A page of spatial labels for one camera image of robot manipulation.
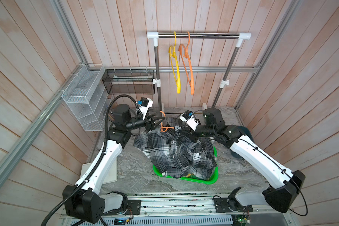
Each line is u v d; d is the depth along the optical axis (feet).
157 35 2.01
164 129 2.35
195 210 2.40
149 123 2.00
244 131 3.23
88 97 2.30
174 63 3.12
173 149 2.29
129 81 2.94
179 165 2.21
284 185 1.29
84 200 1.24
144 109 1.91
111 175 2.76
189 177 2.51
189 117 1.93
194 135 2.04
